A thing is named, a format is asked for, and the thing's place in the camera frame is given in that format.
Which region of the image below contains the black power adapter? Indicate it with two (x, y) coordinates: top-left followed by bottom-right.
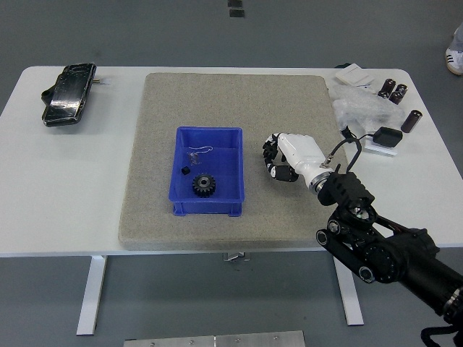
(372, 126), (404, 148)

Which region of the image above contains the black braided cable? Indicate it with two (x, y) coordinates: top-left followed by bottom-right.
(420, 325), (463, 347)

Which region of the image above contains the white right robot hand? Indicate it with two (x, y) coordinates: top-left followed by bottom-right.
(262, 132), (327, 182)

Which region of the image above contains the large black gear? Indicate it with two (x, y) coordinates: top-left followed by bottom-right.
(191, 173), (217, 199)

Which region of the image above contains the clear bubble wrap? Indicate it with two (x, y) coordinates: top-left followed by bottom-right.
(331, 83), (405, 133)

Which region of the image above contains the white table leg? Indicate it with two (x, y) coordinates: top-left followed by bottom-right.
(75, 254), (109, 336)
(331, 252), (365, 326)

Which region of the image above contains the black wrapped device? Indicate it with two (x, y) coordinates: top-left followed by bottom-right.
(41, 61), (98, 128)

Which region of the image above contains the black adapter cord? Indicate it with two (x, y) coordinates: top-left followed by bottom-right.
(339, 124), (377, 141)

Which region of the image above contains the person's foot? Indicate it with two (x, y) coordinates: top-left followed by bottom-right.
(444, 30), (463, 76)

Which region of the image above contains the clear plastic bag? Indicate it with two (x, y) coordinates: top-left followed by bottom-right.
(184, 144), (214, 167)

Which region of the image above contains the white flat block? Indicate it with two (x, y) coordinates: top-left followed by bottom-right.
(363, 139), (398, 157)

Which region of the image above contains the blue plastic box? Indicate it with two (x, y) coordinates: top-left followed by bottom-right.
(168, 126), (245, 218)

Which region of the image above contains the grey-brown mat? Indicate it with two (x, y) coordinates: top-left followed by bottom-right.
(118, 72), (350, 251)

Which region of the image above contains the grey metal plate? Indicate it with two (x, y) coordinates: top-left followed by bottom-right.
(123, 330), (305, 347)

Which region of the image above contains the flat white box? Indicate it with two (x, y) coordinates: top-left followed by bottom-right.
(334, 63), (375, 87)

